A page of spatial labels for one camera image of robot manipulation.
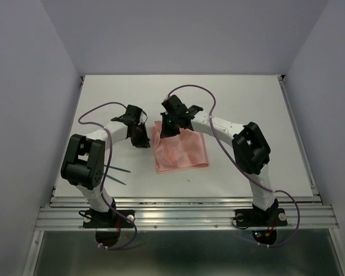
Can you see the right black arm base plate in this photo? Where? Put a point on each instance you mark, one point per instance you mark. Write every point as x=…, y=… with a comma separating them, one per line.
x=246, y=218

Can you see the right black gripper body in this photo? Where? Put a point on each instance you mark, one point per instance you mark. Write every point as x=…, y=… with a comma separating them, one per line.
x=175, y=117

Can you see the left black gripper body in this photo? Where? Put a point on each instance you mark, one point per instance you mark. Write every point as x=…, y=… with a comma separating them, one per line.
x=136, y=124

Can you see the teal plastic utensil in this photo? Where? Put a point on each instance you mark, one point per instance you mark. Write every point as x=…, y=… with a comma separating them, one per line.
x=118, y=168

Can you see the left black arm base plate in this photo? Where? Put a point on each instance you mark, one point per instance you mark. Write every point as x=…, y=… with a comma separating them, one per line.
x=97, y=220

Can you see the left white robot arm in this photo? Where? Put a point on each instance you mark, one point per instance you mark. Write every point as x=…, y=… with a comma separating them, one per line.
x=88, y=156

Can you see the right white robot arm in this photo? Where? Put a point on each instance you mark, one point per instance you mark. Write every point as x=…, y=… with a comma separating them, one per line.
x=250, y=148

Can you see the pink satin napkin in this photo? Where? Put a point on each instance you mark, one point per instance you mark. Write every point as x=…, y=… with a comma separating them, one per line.
x=184, y=151

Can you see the teal plastic spoon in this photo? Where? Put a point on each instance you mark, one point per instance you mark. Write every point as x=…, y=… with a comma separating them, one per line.
x=116, y=180

